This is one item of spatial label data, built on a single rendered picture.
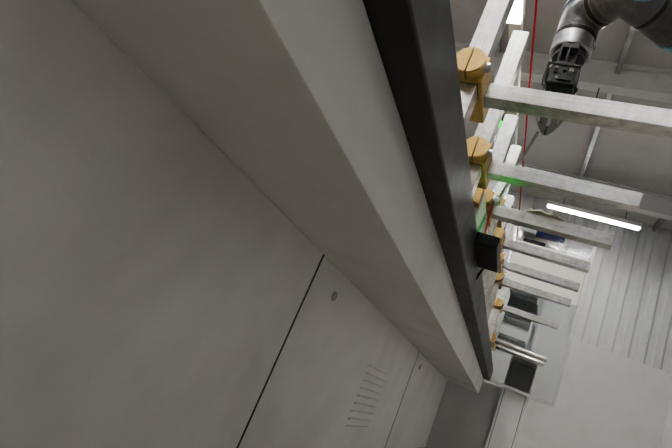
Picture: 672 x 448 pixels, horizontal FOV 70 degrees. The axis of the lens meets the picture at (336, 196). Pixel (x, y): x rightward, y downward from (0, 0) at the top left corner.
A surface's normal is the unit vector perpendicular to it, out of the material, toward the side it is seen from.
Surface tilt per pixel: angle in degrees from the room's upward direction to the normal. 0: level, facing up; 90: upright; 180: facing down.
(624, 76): 90
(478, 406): 90
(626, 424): 90
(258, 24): 180
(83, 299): 90
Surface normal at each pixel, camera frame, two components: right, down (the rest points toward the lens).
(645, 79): -0.28, -0.43
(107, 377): 0.87, 0.26
